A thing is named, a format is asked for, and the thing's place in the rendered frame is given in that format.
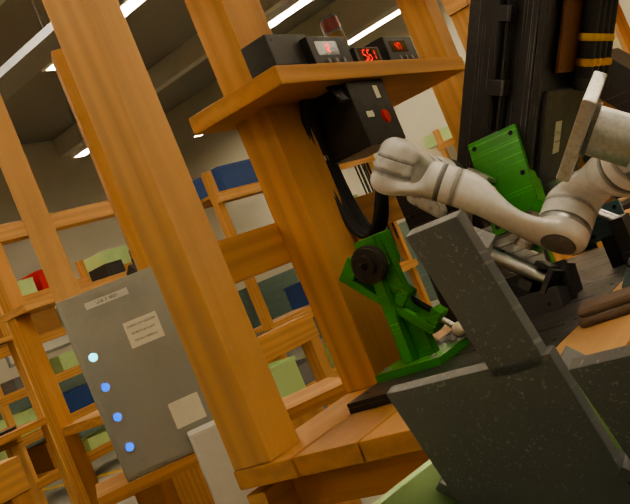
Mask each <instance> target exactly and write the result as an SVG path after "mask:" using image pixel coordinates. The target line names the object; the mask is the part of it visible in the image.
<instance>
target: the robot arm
mask: <svg viewBox="0 0 630 504"><path fill-rule="evenodd" d="M626 169H627V167H623V166H620V165H617V164H613V163H610V162H607V161H603V160H600V159H597V158H593V157H592V158H590V159H589V160H588V161H587V162H586V164H585V165H584V166H583V167H582V168H581V169H579V170H578V171H577V172H576V173H574V174H573V175H572V176H571V178H570V181H569V182H564V181H562V182H561V183H560V184H558V185H557V186H555V187H554V188H553V189H552V190H551V191H550V192H549V193H548V195H547V196H546V198H545V200H544V203H543V206H542V209H541V212H540V214H539V217H536V216H533V215H530V214H527V213H525V212H523V211H521V210H519V209H517V208H516V207H515V206H513V205H512V204H511V203H510V202H508V201H507V200H506V199H505V198H504V197H503V196H502V195H501V194H500V193H499V192H498V191H497V190H496V187H494V186H492V185H491V184H490V183H489V182H488V181H487V180H486V179H485V178H483V177H482V176H480V175H479V174H477V173H475V172H472V171H470V170H467V169H464V167H463V166H462V164H461V163H460V162H458V161H456V160H454V159H450V158H445V157H441V156H431V155H427V154H423V153H422V152H421V151H420V150H419V149H418V148H417V147H416V146H415V145H413V144H412V143H411V142H409V141H407V140H405V139H403V138H400V137H391V138H388V139H386V140H385V141H384V142H383V143H382V144H381V146H380V148H379V152H378V155H377V158H376V161H375V165H374V168H373V171H372V174H371V178H370V183H371V186H372V187H373V188H374V189H375V190H376V191H377V192H378V193H380V194H383V195H389V196H407V197H406V198H407V201H408V202H409V203H411V204H413V205H414V206H416V207H418V208H420V209H422V210H423V211H425V212H427V213H429V214H431V215H432V216H434V217H437V218H441V217H443V216H446V214H447V207H446V205H449V206H452V207H455V208H458V209H462V210H464V211H467V212H469V213H472V214H474V215H477V216H479V217H481V218H483V219H485V220H487V221H489V222H491V223H493V224H495V225H497V226H499V227H501V228H503V229H505V230H507V231H509V232H511V233H513V234H515V235H517V236H519V237H521V238H523V239H525V240H527V241H529V242H531V243H533V244H535V245H537V246H539V247H542V248H544V249H546V250H549V251H552V252H555V253H558V254H562V255H576V254H579V253H581V252H583V251H584V250H585V249H586V247H587V245H588V242H589V239H590V236H591V233H592V230H593V227H594V224H595V221H596V218H597V215H598V212H599V210H600V208H601V207H602V206H603V204H604V203H605V202H606V201H607V200H608V199H609V198H610V197H612V196H616V197H630V181H629V179H628V177H627V176H626V174H625V172H626ZM445 204H446V205H445Z"/></svg>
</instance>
